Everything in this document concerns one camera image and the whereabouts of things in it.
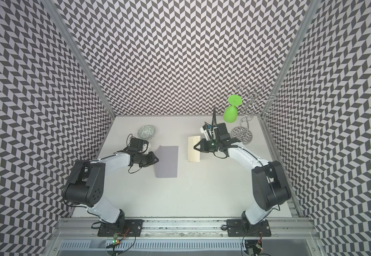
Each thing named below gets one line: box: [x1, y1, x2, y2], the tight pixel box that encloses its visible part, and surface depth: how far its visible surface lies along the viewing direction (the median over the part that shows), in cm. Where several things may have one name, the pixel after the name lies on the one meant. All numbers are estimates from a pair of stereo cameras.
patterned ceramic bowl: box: [137, 124, 156, 141], surface depth 109 cm
